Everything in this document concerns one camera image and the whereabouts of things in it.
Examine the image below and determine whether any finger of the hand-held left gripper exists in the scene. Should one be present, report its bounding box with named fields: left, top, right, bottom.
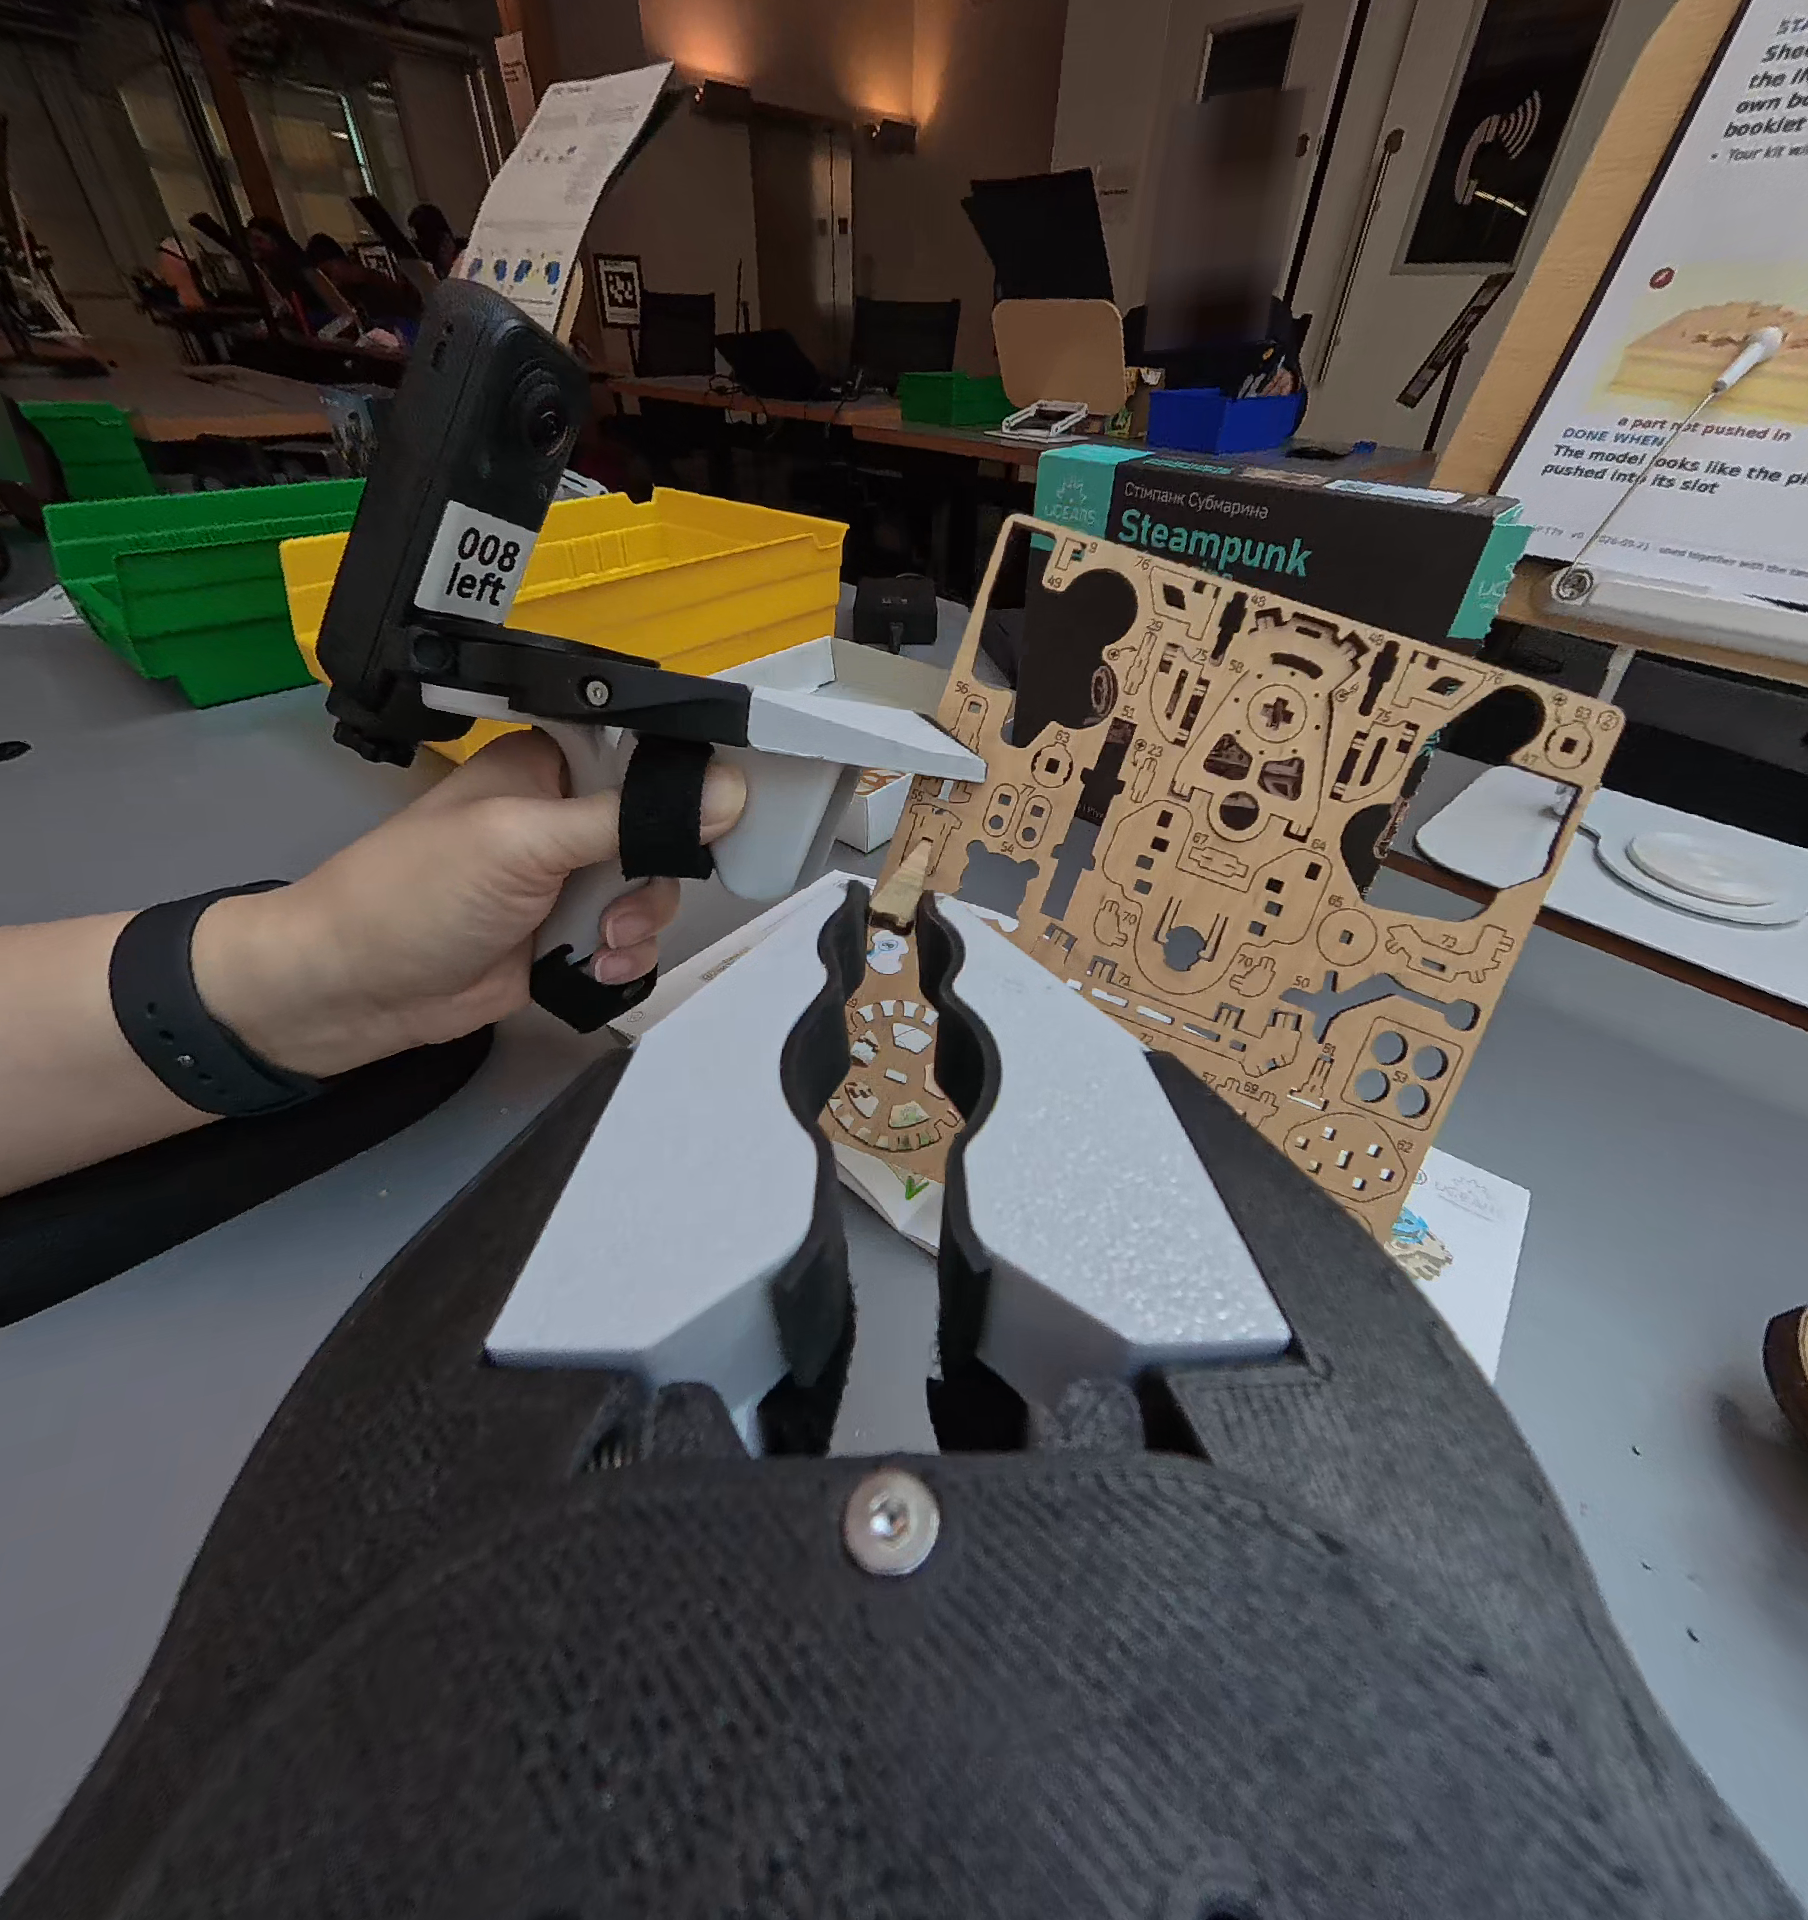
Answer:
left=709, top=680, right=990, bottom=905

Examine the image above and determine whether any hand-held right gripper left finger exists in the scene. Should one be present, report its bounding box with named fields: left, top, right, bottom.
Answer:
left=482, top=878, right=870, bottom=1458

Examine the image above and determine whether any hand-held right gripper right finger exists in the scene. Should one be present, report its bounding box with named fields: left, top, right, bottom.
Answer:
left=912, top=891, right=1294, bottom=1453

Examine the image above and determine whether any yellow plastic bin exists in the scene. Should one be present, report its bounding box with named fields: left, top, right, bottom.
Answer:
left=276, top=483, right=851, bottom=771

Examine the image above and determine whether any wooden laser-cut parts sheet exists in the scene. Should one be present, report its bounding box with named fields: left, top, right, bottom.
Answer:
left=843, top=510, right=1630, bottom=1250

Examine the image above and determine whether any person's left hand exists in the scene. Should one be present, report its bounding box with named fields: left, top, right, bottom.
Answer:
left=189, top=727, right=750, bottom=1085

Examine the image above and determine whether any white cardboard tray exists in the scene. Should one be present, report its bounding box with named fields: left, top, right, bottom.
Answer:
left=760, top=635, right=1002, bottom=859

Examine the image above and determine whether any green plastic bin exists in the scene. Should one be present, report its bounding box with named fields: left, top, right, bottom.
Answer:
left=41, top=479, right=368, bottom=712
left=16, top=397, right=158, bottom=506
left=895, top=368, right=1015, bottom=431

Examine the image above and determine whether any wooden stand with paper sheet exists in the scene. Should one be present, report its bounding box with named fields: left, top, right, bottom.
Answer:
left=462, top=60, right=679, bottom=352

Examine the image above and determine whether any assembly instruction booklet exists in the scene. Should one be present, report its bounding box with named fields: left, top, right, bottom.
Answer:
left=610, top=867, right=1536, bottom=1385

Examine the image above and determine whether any small wooden board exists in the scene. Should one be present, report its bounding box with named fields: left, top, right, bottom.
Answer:
left=989, top=296, right=1134, bottom=440

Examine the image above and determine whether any blue plastic bin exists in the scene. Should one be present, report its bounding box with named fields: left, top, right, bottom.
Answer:
left=1146, top=387, right=1311, bottom=457

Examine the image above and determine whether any black padded wrist rest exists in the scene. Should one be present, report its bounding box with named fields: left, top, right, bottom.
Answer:
left=0, top=1029, right=496, bottom=1350

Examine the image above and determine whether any black wristband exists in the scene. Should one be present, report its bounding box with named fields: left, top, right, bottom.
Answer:
left=109, top=883, right=323, bottom=1122

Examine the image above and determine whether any white stand base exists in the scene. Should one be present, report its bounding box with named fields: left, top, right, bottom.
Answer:
left=1411, top=747, right=1593, bottom=883

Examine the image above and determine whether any black model kit box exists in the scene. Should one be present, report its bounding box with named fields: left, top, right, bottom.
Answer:
left=1032, top=442, right=1531, bottom=651

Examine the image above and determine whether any instruction poster on stand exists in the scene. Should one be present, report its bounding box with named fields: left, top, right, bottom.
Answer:
left=1430, top=0, right=1808, bottom=506

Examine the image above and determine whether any black wall sign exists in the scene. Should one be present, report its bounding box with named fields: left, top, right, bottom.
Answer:
left=1406, top=0, right=1619, bottom=275

